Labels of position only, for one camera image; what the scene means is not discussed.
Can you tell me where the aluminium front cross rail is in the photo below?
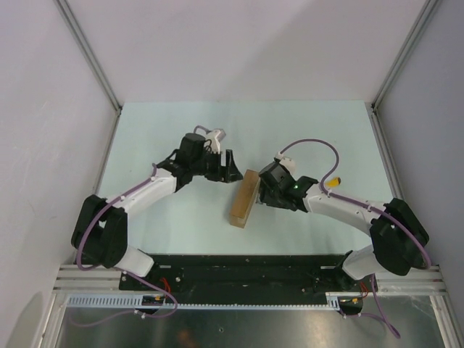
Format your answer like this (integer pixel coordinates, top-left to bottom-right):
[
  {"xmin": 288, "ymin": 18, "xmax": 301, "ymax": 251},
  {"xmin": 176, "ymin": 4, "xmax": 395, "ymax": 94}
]
[{"xmin": 53, "ymin": 265, "xmax": 447, "ymax": 296}]

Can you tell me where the right aluminium frame post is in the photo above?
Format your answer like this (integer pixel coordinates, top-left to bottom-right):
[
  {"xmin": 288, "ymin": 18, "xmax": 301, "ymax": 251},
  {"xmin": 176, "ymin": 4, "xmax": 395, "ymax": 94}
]
[{"xmin": 370, "ymin": 0, "xmax": 442, "ymax": 110}]

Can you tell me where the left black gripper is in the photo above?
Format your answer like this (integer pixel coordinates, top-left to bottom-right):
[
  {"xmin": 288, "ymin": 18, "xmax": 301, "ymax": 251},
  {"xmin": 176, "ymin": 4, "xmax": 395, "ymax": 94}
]
[{"xmin": 191, "ymin": 148, "xmax": 243, "ymax": 184}]

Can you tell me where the purple cable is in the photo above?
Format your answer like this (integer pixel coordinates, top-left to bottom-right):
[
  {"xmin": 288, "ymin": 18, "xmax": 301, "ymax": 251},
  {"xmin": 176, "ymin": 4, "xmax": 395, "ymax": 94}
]
[
  {"xmin": 67, "ymin": 125, "xmax": 211, "ymax": 329},
  {"xmin": 278, "ymin": 138, "xmax": 432, "ymax": 339}
]

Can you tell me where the left aluminium frame post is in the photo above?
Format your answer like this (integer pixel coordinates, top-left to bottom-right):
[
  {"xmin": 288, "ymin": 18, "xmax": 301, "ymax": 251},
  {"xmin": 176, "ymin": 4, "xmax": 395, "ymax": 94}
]
[{"xmin": 53, "ymin": 0, "xmax": 122, "ymax": 115}]

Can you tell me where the white slotted cable duct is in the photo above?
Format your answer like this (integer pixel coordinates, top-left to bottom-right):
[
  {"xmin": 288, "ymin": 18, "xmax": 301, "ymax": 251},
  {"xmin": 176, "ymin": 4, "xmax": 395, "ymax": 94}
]
[{"xmin": 67, "ymin": 291, "xmax": 345, "ymax": 311}]

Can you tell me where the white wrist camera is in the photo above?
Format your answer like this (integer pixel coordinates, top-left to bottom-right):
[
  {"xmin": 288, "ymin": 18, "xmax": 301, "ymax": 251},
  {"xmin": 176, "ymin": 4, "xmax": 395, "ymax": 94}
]
[
  {"xmin": 274, "ymin": 152, "xmax": 297, "ymax": 174},
  {"xmin": 204, "ymin": 128, "xmax": 226, "ymax": 154}
]

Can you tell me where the aluminium frame post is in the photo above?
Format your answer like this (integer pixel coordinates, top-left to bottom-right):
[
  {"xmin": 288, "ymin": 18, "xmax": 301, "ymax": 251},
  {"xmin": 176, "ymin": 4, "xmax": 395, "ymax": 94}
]
[
  {"xmin": 370, "ymin": 0, "xmax": 442, "ymax": 110},
  {"xmin": 53, "ymin": 0, "xmax": 122, "ymax": 115}
]

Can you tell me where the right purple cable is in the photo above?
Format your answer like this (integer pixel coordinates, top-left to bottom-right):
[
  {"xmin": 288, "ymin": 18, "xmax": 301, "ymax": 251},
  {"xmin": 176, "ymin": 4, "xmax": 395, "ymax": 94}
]
[{"xmin": 278, "ymin": 138, "xmax": 432, "ymax": 339}]

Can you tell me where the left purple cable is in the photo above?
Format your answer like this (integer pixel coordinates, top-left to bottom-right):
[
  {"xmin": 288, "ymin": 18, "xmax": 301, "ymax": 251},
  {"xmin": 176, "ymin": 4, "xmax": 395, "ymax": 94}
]
[{"xmin": 67, "ymin": 125, "xmax": 211, "ymax": 329}]

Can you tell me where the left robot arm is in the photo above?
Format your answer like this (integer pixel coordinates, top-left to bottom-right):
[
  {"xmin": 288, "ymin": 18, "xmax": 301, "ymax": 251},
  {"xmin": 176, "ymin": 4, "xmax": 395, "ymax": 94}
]
[{"xmin": 71, "ymin": 128, "xmax": 243, "ymax": 290}]

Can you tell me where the right aluminium side rail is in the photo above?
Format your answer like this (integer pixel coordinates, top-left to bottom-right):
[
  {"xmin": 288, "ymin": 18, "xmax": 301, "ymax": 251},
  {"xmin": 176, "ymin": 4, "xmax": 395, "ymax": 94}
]
[{"xmin": 365, "ymin": 103, "xmax": 406, "ymax": 200}]

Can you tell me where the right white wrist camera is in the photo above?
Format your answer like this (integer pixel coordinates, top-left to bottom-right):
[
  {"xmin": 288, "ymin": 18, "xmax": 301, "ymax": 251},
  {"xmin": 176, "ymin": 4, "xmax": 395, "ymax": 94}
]
[{"xmin": 274, "ymin": 152, "xmax": 297, "ymax": 174}]

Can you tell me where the brown cardboard express box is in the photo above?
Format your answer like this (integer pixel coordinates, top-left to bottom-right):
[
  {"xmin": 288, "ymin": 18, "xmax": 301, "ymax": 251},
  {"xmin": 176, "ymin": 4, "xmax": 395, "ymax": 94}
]
[{"xmin": 229, "ymin": 170, "xmax": 260, "ymax": 228}]

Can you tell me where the yellow utility knife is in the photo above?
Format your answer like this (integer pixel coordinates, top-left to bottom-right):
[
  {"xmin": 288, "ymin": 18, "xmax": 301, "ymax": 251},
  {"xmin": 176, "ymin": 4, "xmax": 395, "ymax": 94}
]
[{"xmin": 325, "ymin": 177, "xmax": 341, "ymax": 189}]

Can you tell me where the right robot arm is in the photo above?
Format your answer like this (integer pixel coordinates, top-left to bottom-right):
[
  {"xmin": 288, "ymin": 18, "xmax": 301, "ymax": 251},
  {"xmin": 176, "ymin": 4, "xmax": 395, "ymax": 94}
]
[{"xmin": 258, "ymin": 161, "xmax": 431, "ymax": 291}]

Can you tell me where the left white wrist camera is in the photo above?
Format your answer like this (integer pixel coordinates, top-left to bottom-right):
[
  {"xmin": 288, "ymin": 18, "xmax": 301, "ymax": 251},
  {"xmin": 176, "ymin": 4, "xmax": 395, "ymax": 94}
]
[{"xmin": 204, "ymin": 128, "xmax": 226, "ymax": 154}]

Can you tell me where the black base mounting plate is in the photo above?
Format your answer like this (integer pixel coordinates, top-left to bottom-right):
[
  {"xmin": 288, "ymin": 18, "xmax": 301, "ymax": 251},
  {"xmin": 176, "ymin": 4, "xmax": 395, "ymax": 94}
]
[{"xmin": 119, "ymin": 254, "xmax": 378, "ymax": 308}]

